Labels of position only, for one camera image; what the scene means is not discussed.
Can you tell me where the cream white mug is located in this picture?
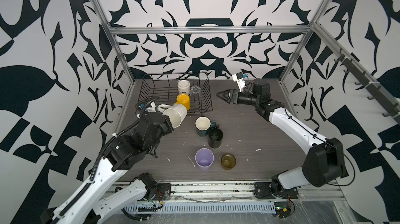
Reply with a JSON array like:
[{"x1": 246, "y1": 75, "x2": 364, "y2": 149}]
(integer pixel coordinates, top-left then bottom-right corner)
[{"x1": 157, "y1": 103, "x2": 187, "y2": 129}]

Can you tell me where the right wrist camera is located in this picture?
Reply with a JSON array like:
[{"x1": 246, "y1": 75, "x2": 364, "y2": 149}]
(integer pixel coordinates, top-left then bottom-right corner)
[{"x1": 232, "y1": 72, "x2": 248, "y2": 92}]

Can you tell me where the dark green mug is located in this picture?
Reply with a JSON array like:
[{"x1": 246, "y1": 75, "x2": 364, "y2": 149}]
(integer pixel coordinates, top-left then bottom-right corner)
[{"x1": 195, "y1": 117, "x2": 219, "y2": 136}]

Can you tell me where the white mug red inside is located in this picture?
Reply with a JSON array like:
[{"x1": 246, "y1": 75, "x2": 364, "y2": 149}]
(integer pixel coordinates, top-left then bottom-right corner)
[{"x1": 177, "y1": 80, "x2": 191, "y2": 95}]

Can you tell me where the white slotted cable duct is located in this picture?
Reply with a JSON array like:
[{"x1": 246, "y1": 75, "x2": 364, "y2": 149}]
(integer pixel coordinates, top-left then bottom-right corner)
[{"x1": 125, "y1": 202, "x2": 276, "y2": 214}]

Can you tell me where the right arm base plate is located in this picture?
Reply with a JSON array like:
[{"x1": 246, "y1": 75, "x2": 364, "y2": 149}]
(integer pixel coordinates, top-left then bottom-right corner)
[{"x1": 254, "y1": 181, "x2": 298, "y2": 200}]

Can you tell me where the black wire dish rack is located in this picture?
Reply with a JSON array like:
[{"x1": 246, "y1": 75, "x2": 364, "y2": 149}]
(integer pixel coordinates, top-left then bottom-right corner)
[{"x1": 135, "y1": 71, "x2": 213, "y2": 115}]

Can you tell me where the small green circuit board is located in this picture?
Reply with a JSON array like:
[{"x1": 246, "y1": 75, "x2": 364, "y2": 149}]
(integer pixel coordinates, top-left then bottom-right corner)
[{"x1": 275, "y1": 201, "x2": 295, "y2": 219}]

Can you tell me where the clear glass cup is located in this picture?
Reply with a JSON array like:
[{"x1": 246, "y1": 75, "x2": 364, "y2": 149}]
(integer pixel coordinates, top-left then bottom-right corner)
[{"x1": 190, "y1": 85, "x2": 202, "y2": 97}]

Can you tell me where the lavender cup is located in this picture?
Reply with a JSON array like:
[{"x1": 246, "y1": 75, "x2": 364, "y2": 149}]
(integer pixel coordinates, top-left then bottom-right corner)
[{"x1": 195, "y1": 148, "x2": 215, "y2": 171}]

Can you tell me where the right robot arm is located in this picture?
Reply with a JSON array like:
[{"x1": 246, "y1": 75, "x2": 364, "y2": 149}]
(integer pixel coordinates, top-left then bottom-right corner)
[{"x1": 216, "y1": 79, "x2": 348, "y2": 196}]

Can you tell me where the olive glass cup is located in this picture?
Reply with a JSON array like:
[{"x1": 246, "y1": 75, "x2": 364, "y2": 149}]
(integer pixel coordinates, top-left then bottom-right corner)
[{"x1": 221, "y1": 153, "x2": 236, "y2": 170}]

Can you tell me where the black mug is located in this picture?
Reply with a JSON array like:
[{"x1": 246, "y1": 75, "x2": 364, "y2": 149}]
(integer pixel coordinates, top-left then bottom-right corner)
[{"x1": 208, "y1": 128, "x2": 224, "y2": 148}]

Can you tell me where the yellow mug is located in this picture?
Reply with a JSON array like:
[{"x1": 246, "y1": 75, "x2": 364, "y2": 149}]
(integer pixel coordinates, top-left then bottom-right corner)
[{"x1": 175, "y1": 93, "x2": 191, "y2": 111}]

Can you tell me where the grey wall hook rail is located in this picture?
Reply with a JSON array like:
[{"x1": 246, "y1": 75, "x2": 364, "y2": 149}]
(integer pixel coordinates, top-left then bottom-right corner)
[{"x1": 334, "y1": 48, "x2": 400, "y2": 125}]

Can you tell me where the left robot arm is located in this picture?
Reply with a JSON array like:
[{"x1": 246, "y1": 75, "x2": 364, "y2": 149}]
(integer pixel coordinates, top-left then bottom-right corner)
[{"x1": 41, "y1": 97, "x2": 174, "y2": 224}]

